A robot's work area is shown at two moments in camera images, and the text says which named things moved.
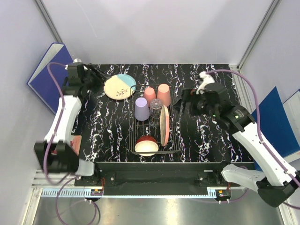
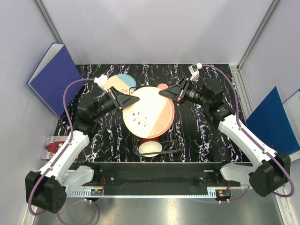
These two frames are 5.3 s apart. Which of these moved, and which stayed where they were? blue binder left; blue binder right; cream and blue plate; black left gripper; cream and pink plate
Moved: cream and pink plate; black left gripper
Stayed: cream and blue plate; blue binder right; blue binder left
